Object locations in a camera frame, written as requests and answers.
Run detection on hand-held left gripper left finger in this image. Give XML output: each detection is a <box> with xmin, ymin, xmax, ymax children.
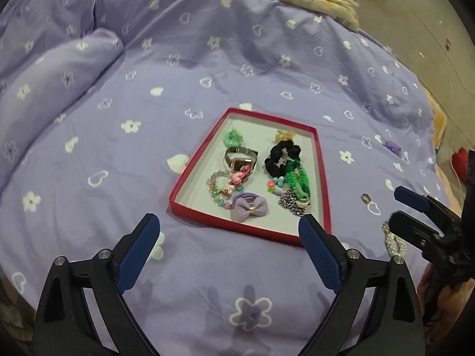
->
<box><xmin>33</xmin><ymin>213</ymin><xmax>161</xmax><ymax>356</ymax></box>

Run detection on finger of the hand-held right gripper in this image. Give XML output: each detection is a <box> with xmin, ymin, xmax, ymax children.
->
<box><xmin>393</xmin><ymin>186</ymin><xmax>461</xmax><ymax>231</ymax></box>
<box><xmin>388</xmin><ymin>211</ymin><xmax>446</xmax><ymax>255</ymax></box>

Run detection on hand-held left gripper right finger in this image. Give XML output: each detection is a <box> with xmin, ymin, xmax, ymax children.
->
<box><xmin>297</xmin><ymin>215</ymin><xmax>425</xmax><ymax>356</ymax></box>

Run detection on white pearl bracelet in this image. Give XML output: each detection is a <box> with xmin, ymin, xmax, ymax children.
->
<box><xmin>382</xmin><ymin>220</ymin><xmax>407</xmax><ymax>258</ymax></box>

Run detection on silver chain bracelet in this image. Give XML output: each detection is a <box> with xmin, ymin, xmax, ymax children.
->
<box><xmin>278</xmin><ymin>189</ymin><xmax>310</xmax><ymax>216</ymax></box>

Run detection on green chain bracelet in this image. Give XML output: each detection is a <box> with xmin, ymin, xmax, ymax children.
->
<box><xmin>285</xmin><ymin>161</ymin><xmax>312</xmax><ymax>203</ymax></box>

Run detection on purple bow hair tie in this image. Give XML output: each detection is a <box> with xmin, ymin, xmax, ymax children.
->
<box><xmin>230</xmin><ymin>192</ymin><xmax>268</xmax><ymax>223</ymax></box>

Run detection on red jewelry box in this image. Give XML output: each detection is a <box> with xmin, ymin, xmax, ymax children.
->
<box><xmin>170</xmin><ymin>107</ymin><xmax>332</xmax><ymax>247</ymax></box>

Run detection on pastel beaded bracelet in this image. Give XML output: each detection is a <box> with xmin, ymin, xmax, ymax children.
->
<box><xmin>207</xmin><ymin>169</ymin><xmax>250</xmax><ymax>208</ymax></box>

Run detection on black scrunchie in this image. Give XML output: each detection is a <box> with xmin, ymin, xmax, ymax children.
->
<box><xmin>264</xmin><ymin>140</ymin><xmax>304</xmax><ymax>176</ymax></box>

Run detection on metal mesh band watch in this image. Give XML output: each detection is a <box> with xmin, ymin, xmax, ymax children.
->
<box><xmin>223</xmin><ymin>146</ymin><xmax>259</xmax><ymax>175</ymax></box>

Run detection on red object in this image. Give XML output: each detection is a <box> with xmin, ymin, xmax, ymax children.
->
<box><xmin>451</xmin><ymin>147</ymin><xmax>475</xmax><ymax>182</ymax></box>

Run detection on purple floral pillow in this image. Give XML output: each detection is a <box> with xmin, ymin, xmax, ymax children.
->
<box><xmin>0</xmin><ymin>28</ymin><xmax>125</xmax><ymax>190</ymax></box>

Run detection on purple floral blanket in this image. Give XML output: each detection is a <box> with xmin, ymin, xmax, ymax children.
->
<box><xmin>0</xmin><ymin>0</ymin><xmax>451</xmax><ymax>356</ymax></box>

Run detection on green hair tie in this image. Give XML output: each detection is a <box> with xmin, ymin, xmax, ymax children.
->
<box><xmin>223</xmin><ymin>130</ymin><xmax>244</xmax><ymax>148</ymax></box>

